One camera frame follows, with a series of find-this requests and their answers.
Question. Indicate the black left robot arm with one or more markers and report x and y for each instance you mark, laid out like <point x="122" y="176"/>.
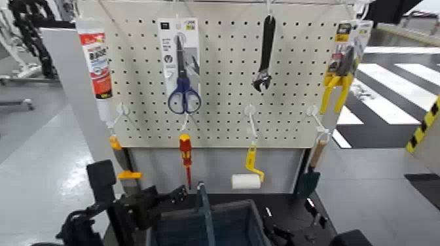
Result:
<point x="100" y="178"/>

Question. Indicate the beige perforated pegboard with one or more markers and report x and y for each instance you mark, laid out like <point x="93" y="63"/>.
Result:
<point x="227" y="130"/>

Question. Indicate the red yellow screwdriver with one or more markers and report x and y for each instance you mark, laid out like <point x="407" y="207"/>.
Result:
<point x="185" y="147"/>

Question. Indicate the black adjustable wrench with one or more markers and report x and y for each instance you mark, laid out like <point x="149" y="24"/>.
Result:
<point x="266" y="44"/>

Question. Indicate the grey tool with yellow grips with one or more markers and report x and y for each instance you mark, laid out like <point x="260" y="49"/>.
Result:
<point x="129" y="175"/>

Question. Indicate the grey stand panel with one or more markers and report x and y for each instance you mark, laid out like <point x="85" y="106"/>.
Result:
<point x="68" y="86"/>

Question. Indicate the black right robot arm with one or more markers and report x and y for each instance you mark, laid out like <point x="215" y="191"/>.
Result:
<point x="350" y="238"/>

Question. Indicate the yellow black striped barrier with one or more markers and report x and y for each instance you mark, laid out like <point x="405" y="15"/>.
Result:
<point x="426" y="123"/>

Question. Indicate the white pegboard hook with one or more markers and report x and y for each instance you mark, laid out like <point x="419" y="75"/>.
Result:
<point x="251" y="112"/>
<point x="186" y="121"/>
<point x="122" y="109"/>
<point x="313" y="110"/>

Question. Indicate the blue plastic crate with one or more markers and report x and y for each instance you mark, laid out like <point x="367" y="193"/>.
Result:
<point x="206" y="220"/>

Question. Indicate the pliers package card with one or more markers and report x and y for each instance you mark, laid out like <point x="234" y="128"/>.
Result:
<point x="359" y="34"/>

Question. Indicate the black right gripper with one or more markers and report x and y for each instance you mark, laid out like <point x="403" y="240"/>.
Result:
<point x="280" y="237"/>

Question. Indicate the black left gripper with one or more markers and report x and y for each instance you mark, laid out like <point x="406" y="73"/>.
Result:
<point x="137" y="209"/>

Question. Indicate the white scissors package card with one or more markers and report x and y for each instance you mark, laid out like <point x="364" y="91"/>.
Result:
<point x="168" y="37"/>

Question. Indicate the white metal frame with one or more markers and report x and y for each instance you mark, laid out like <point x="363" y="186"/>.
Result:
<point x="12" y="44"/>

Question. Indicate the white red sealant tube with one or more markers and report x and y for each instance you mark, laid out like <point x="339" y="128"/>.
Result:
<point x="98" y="65"/>

